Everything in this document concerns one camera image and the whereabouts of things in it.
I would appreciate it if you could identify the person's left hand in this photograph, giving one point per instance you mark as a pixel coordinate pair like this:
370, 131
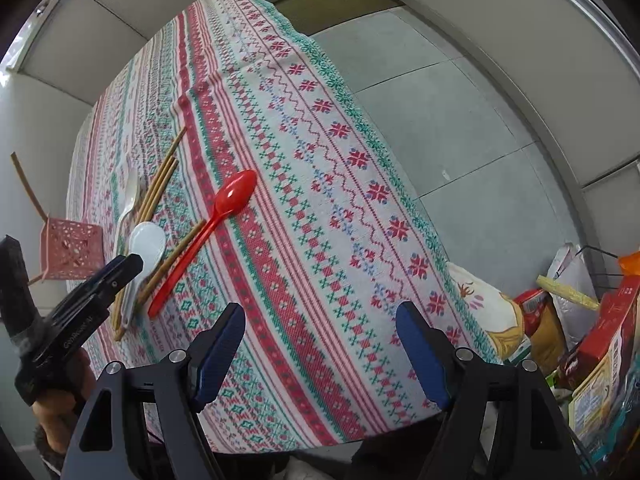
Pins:
57, 400

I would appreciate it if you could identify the wooden chopstick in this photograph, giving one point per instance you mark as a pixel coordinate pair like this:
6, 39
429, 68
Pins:
160, 180
119, 325
172, 152
175, 257
36, 278
165, 185
27, 187

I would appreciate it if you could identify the yellow blue printed box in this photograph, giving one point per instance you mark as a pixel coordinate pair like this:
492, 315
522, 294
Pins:
597, 400

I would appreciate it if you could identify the person's left forearm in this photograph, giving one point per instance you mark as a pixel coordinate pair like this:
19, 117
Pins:
47, 457

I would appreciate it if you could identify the red snack package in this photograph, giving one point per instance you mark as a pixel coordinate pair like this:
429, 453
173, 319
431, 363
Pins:
542, 330

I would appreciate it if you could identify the white plastic bag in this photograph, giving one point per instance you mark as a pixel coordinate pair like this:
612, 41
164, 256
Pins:
575, 270

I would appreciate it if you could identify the red green patterned tablecloth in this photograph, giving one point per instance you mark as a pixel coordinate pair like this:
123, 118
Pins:
300, 185

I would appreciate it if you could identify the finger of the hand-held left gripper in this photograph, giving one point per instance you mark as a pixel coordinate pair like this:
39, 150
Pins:
131, 266
107, 271

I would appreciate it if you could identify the red cardboard box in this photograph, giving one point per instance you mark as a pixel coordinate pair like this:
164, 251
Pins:
607, 330

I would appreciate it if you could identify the cream deer print bag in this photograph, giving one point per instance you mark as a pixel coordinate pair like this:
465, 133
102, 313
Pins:
487, 305

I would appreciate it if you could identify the yellow corn cob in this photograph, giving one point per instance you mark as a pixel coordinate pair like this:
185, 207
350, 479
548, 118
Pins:
567, 292

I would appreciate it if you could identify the pink lattice utensil holder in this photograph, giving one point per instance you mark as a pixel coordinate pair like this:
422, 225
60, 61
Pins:
70, 250

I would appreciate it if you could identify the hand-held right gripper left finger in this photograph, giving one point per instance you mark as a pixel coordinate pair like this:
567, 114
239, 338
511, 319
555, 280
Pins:
220, 355

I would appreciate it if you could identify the red plastic spoon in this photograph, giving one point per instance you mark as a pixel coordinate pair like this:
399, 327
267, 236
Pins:
235, 190

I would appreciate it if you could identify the orange plastic bag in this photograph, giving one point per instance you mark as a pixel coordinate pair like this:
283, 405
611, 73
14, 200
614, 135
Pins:
630, 262

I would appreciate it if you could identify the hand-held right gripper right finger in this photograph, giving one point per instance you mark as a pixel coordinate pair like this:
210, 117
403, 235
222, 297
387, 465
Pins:
420, 355

